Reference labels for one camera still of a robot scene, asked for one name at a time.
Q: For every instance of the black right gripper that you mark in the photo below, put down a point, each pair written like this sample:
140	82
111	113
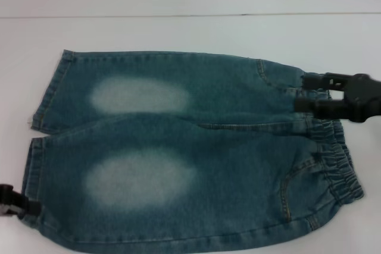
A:
363	99

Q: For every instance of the blue denim shorts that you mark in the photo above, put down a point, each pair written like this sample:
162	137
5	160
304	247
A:
184	159

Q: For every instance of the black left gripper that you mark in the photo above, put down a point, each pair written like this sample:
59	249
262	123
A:
9	200

